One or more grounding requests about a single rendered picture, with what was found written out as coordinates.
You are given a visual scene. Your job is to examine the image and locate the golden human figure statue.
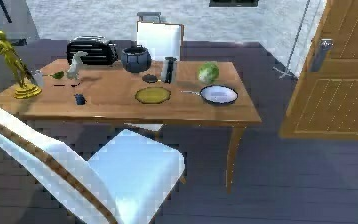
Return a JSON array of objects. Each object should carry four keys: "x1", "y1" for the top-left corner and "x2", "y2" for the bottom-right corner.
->
[{"x1": 0, "y1": 30, "x2": 43, "y2": 100}]

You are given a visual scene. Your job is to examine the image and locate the black and grey cylinder bottle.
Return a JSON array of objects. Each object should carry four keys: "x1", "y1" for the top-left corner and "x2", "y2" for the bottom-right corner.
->
[{"x1": 160, "y1": 56, "x2": 178, "y2": 85}]

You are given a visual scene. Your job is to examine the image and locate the grey salt shaker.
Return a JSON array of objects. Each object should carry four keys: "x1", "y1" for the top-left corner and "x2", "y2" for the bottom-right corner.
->
[{"x1": 32, "y1": 69, "x2": 45, "y2": 89}]

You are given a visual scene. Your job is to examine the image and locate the green leafy vegetable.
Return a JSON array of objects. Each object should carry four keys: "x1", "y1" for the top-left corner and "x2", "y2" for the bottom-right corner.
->
[{"x1": 42, "y1": 70, "x2": 66, "y2": 80}]

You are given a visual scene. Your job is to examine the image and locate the wooden room door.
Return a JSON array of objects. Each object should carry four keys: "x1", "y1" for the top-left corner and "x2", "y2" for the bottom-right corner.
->
[{"x1": 278, "y1": 0, "x2": 358, "y2": 142}]

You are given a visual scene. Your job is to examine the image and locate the small black round dish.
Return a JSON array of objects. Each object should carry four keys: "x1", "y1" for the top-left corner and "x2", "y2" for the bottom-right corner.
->
[{"x1": 141, "y1": 73, "x2": 159, "y2": 84}]

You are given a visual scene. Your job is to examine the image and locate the yellow plate dark rim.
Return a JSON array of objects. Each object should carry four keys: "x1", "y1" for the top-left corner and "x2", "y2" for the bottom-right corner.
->
[{"x1": 134, "y1": 86, "x2": 172, "y2": 105}]

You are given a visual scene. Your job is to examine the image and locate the grey door handle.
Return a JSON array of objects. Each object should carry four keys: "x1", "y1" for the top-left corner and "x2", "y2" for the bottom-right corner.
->
[{"x1": 309, "y1": 38, "x2": 334, "y2": 73}]

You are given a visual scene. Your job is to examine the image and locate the wooden dining table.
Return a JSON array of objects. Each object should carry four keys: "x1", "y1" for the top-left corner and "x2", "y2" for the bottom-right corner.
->
[{"x1": 0, "y1": 58, "x2": 263, "y2": 195}]

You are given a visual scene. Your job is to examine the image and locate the black toaster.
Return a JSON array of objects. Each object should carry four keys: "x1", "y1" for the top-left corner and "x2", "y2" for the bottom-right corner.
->
[{"x1": 66, "y1": 35, "x2": 119, "y2": 67}]

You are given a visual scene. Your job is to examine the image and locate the white cushioned wooden chair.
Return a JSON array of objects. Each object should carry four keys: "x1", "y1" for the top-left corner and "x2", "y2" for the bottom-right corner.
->
[
  {"x1": 0, "y1": 101, "x2": 187, "y2": 224},
  {"x1": 135, "y1": 11, "x2": 185, "y2": 63}
]

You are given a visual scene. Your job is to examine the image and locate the green lettuce head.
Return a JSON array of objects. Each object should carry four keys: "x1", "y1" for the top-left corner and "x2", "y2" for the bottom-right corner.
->
[{"x1": 196, "y1": 61, "x2": 221, "y2": 85}]

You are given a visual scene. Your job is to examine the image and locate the small dark blue cup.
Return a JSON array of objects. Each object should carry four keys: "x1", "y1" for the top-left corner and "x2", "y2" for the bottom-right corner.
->
[{"x1": 74, "y1": 93, "x2": 87, "y2": 106}]

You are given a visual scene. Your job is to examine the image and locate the dark blue pot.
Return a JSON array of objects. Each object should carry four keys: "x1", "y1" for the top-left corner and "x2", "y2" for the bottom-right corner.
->
[{"x1": 120, "y1": 46, "x2": 153, "y2": 74}]

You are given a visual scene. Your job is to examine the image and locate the black frying pan white inside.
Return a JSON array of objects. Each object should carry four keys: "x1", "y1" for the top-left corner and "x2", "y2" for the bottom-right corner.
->
[{"x1": 180, "y1": 84, "x2": 239, "y2": 106}]

